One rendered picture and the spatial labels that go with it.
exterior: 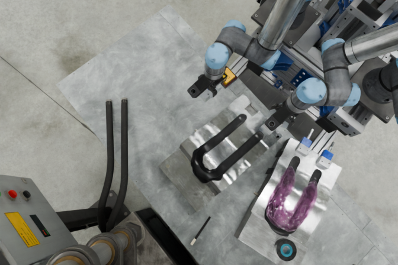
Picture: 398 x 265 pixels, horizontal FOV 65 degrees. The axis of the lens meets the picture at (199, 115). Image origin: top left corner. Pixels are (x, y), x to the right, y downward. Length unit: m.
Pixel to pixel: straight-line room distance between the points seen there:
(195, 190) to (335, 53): 0.76
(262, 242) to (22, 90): 2.01
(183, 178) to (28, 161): 1.40
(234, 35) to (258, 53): 0.10
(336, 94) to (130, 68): 0.96
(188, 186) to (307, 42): 0.85
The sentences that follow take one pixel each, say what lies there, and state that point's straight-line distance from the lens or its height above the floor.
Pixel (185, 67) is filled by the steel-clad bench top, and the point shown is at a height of 0.80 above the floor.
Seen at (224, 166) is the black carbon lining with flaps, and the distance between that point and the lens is 1.33.
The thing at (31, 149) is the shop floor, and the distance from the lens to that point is 2.50.
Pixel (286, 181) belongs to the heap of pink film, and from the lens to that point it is 1.39.
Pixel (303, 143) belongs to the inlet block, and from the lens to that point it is 1.48.
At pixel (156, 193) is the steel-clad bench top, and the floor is 0.80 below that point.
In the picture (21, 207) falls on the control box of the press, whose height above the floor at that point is 1.28.
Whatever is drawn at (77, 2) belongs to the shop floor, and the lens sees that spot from 2.84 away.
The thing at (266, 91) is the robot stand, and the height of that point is 0.21.
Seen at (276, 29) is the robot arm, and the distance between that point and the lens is 1.03.
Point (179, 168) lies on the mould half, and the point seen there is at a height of 0.86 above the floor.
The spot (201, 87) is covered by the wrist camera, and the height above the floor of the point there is 1.11.
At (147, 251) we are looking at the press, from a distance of 1.47.
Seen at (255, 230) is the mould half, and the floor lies 0.91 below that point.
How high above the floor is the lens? 2.23
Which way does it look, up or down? 75 degrees down
